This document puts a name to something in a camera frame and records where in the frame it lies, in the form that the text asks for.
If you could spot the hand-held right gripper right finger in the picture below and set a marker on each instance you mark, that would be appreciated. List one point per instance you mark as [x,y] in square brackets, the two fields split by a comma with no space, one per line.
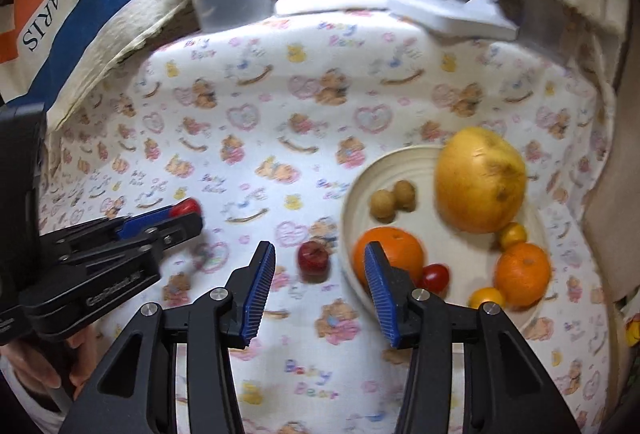
[382,294]

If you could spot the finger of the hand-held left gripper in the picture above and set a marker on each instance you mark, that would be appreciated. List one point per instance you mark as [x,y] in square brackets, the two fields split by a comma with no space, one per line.
[175,231]
[145,220]

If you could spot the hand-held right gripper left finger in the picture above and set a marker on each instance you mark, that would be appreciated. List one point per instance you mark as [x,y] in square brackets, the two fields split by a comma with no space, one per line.
[260,294]

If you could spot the red cherry tomato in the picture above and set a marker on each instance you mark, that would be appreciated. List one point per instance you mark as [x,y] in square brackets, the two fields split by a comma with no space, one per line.
[186,206]
[434,277]

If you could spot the cream round plate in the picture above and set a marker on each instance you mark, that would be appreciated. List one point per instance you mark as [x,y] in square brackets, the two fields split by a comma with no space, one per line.
[435,224]

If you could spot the small brown round fruit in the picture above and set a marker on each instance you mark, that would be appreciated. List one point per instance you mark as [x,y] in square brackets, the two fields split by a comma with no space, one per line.
[383,205]
[404,195]

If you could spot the large yellow pomelo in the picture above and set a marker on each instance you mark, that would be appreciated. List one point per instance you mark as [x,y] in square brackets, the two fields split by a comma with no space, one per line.
[480,179]

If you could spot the person's left hand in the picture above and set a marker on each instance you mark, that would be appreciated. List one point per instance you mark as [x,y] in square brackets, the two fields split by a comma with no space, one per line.
[30,364]

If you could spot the orange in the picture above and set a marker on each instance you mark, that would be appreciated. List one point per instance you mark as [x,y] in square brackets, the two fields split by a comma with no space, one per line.
[406,254]
[522,274]

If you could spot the small red apple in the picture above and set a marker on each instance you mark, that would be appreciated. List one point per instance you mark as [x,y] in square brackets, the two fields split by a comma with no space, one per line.
[313,259]

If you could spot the small yellow kumquat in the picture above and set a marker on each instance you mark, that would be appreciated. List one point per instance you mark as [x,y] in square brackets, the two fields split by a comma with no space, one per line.
[486,298]
[513,235]

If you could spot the bear printed blanket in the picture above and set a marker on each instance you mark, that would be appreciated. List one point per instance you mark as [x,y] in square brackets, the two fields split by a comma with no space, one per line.
[300,114]

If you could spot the yellow round object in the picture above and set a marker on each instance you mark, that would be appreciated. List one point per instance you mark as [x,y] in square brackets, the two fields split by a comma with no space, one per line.
[632,329]

